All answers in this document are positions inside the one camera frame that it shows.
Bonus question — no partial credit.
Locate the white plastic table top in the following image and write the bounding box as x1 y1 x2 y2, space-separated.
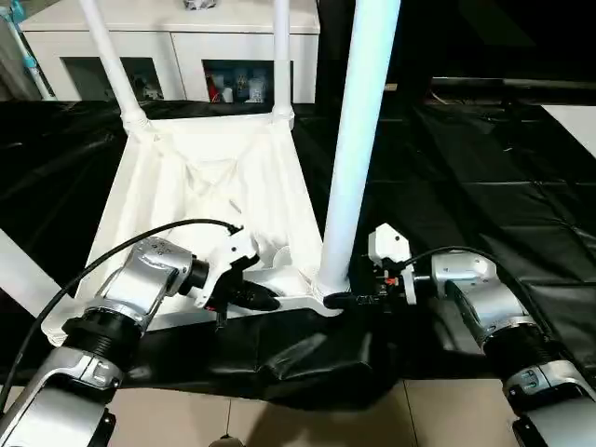
40 111 350 346

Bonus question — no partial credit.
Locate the white plastic table leg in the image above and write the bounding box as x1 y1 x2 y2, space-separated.
271 0 295 129
0 227 64 318
78 0 153 136
318 0 402 292

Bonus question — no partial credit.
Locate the black mat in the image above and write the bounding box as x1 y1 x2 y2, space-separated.
0 97 596 411

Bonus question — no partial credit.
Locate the black white patterned figurine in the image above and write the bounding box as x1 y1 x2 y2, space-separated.
134 74 164 100

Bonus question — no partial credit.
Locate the white sideboard cabinet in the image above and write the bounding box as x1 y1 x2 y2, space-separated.
20 0 321 103

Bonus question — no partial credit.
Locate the white flat board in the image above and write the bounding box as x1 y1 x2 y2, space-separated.
542 104 596 162

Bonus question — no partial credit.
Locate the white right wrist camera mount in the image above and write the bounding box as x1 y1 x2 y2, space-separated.
367 223 418 306

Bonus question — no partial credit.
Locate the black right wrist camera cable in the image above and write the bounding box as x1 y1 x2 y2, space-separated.
386 246 560 341

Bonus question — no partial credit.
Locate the black metal rail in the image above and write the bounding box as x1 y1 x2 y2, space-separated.
430 76 596 94

